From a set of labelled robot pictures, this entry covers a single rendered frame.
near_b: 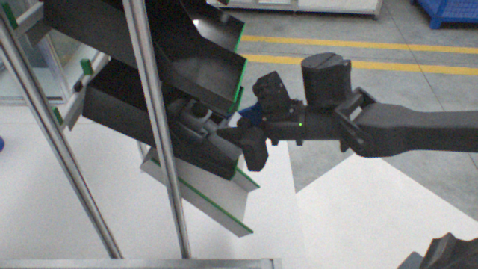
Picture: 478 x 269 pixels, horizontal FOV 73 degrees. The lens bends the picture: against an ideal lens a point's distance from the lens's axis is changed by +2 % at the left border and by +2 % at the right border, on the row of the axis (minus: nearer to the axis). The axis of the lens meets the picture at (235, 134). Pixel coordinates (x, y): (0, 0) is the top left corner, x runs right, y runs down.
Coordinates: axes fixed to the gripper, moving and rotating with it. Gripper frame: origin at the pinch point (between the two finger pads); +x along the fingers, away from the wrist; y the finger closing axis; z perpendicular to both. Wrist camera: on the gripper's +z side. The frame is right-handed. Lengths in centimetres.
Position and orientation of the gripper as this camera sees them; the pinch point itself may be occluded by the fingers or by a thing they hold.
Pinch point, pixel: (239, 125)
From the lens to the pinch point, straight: 56.1
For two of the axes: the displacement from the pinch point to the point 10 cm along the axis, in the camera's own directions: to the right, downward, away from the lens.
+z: -2.4, -8.3, -5.1
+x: -9.1, 0.1, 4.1
